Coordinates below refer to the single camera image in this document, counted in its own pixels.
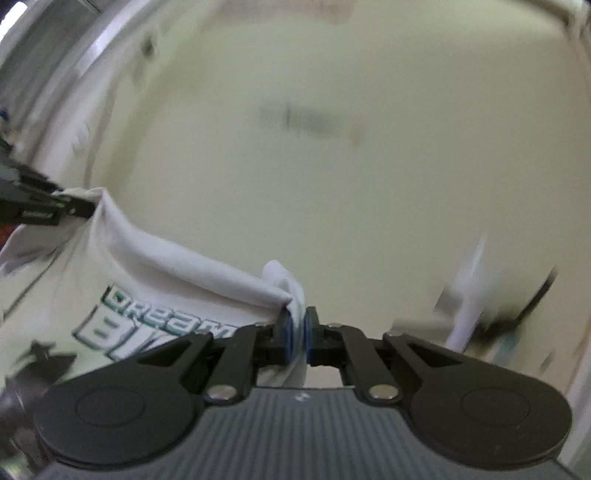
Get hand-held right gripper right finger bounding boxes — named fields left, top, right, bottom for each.
left=305, top=306, right=463, bottom=404

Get white bulb lamp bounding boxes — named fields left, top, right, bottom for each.
left=444, top=233, right=503, bottom=352

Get white printed t-shirt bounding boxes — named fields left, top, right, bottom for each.
left=0, top=187, right=308, bottom=389

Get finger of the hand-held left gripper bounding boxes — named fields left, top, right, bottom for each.
left=21, top=168, right=96, bottom=227

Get white frame with metal grille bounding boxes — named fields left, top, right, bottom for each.
left=0, top=0, right=155, bottom=139

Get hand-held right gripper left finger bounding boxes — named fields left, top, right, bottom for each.
left=139, top=307, right=296, bottom=403

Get black tape strip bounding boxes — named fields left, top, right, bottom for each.
left=480, top=264, right=560, bottom=343

